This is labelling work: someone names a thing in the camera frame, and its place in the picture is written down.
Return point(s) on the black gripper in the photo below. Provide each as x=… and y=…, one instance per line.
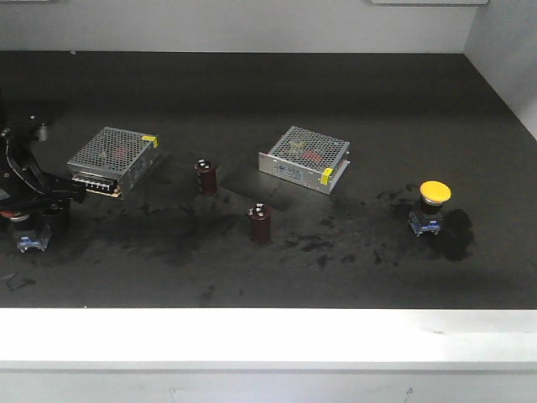
x=23, y=184

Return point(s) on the red mushroom push button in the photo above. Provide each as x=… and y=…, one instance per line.
x=30, y=230

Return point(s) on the yellow mushroom push button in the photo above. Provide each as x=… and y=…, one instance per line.
x=425, y=216

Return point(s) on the left metal power supply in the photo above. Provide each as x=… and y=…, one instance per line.
x=114, y=161

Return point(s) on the metal power supply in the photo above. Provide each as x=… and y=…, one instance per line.
x=307, y=158
x=114, y=161

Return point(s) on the white shelf front edge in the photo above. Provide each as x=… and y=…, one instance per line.
x=267, y=338

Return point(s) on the rear maroon capacitor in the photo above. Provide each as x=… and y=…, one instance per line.
x=206, y=177

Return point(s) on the maroon capacitor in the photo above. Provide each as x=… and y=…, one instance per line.
x=206, y=177
x=259, y=217

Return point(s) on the front maroon capacitor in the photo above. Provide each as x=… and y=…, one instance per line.
x=259, y=217

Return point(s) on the right metal power supply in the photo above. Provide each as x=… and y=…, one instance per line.
x=307, y=158

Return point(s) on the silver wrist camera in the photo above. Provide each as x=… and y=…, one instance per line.
x=42, y=132

